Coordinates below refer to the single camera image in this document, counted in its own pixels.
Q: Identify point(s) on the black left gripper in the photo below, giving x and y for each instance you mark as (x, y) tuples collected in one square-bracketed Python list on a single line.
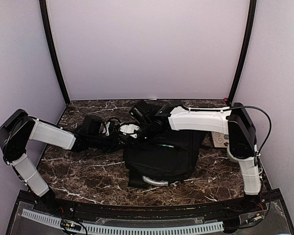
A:
[(114, 144)]

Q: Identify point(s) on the black student backpack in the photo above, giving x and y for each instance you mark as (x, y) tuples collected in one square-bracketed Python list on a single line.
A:
[(165, 164)]

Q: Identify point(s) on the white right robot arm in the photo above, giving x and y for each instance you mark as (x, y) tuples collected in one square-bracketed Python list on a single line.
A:
[(233, 122)]

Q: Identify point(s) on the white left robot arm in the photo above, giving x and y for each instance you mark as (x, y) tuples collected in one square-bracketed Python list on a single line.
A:
[(20, 130)]

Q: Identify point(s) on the floral ceramic tile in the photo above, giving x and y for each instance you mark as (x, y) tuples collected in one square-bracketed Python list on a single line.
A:
[(220, 140)]

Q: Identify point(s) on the pale green ceramic bowl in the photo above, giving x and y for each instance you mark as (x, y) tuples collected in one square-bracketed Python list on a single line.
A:
[(231, 157)]

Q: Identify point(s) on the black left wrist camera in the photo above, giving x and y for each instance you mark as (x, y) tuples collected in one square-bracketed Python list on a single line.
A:
[(91, 124)]

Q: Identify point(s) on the grey slotted cable duct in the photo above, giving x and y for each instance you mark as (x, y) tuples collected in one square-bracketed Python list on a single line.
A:
[(107, 226)]

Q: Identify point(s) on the black front rail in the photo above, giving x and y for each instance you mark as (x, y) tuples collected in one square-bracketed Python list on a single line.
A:
[(228, 210)]

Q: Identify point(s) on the black left frame post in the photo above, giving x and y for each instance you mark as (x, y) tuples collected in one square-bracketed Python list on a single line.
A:
[(52, 50)]

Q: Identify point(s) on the black frame post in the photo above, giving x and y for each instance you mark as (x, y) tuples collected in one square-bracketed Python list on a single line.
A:
[(243, 53), (52, 50)]

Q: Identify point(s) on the black right frame post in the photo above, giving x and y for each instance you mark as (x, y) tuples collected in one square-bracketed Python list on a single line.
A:
[(243, 53)]

